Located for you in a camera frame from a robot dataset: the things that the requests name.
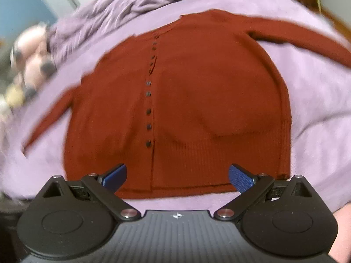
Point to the red knit cardigan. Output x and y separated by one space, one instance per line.
180 104

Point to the purple bed sheet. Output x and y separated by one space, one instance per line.
319 92

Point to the pink plush pig toy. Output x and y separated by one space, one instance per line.
31 58

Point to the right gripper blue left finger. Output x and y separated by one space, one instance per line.
104 186

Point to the beige plush toy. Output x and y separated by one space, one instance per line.
11 100

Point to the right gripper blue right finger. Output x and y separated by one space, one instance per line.
252 189

